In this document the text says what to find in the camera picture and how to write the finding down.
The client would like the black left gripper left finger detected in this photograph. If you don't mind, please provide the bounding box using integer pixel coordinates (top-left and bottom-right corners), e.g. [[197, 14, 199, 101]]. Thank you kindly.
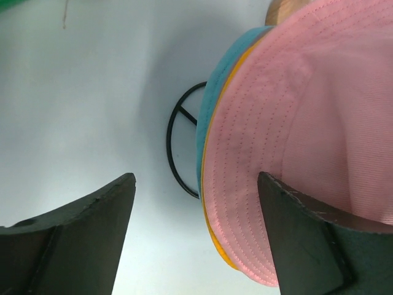
[[1, 173, 136, 294]]

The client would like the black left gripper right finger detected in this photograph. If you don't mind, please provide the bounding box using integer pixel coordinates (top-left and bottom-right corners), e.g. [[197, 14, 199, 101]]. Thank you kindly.
[[258, 173, 392, 294]]

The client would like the orange hat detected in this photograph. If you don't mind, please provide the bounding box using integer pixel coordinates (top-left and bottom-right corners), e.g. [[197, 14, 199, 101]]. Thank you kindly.
[[201, 39, 265, 272]]

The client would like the pink hat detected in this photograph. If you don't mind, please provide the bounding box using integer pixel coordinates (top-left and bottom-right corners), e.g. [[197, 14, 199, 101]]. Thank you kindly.
[[204, 1, 392, 287]]

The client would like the light blue bucket hat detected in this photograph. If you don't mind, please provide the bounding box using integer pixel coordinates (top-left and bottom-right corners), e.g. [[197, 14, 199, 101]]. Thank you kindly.
[[195, 26, 273, 193]]

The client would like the grey bucket hat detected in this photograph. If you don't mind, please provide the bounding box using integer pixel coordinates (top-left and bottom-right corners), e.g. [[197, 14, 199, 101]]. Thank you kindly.
[[220, 34, 265, 96]]

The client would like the wooden hat stand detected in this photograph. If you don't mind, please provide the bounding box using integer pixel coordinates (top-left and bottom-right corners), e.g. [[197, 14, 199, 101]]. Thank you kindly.
[[265, 0, 313, 26]]

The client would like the green plastic tray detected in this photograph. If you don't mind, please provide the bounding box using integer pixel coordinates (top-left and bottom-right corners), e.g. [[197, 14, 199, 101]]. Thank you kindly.
[[0, 0, 26, 13]]

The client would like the black wire hat stand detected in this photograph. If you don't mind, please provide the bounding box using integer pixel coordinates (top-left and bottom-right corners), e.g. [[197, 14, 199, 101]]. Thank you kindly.
[[165, 81, 206, 199]]

